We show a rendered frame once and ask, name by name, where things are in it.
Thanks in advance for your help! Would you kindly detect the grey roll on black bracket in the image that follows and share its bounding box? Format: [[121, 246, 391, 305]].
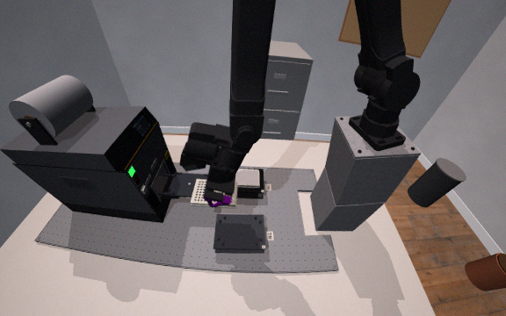
[[9, 75, 93, 138]]

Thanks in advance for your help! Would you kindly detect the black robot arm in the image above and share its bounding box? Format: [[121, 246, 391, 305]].
[[180, 0, 420, 184]]

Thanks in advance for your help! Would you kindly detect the black rectangular frame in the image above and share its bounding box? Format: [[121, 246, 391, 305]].
[[237, 169, 264, 199]]

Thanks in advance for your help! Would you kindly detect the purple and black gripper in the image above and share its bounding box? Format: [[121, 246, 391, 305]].
[[203, 159, 240, 207]]

